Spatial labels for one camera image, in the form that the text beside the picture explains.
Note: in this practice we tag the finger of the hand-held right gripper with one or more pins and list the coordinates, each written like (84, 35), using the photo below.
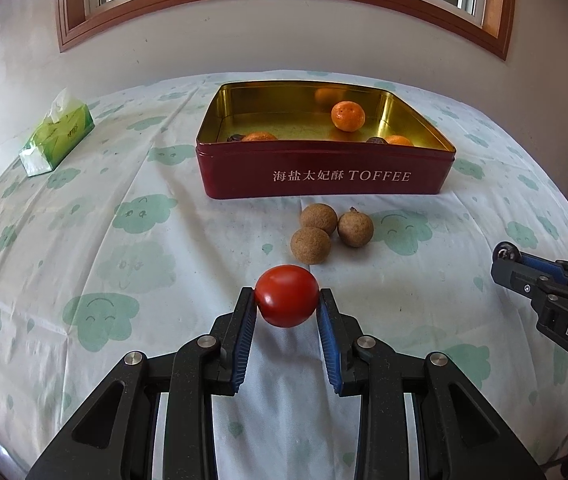
(511, 277)
(539, 262)

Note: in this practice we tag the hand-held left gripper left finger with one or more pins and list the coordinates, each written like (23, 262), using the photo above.
(244, 345)

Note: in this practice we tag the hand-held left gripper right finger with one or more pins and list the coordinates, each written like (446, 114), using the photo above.
(329, 345)

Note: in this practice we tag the red tomato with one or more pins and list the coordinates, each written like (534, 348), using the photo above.
(287, 296)

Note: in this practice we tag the red metal tin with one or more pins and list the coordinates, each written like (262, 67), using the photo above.
(324, 175)

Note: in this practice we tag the orange tangerine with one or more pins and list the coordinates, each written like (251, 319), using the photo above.
(348, 116)
(259, 136)
(398, 140)

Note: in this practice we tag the dark brown water chestnut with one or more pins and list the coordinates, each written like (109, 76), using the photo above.
(235, 138)
(375, 140)

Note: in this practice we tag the brown longan with stem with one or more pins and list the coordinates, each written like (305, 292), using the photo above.
(356, 229)

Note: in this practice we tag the white green cloud-print tablecloth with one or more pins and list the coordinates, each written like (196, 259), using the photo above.
(113, 270)

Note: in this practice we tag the green tissue pack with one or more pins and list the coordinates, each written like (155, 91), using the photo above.
(56, 135)

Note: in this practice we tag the wooden framed window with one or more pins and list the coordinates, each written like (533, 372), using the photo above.
(284, 0)

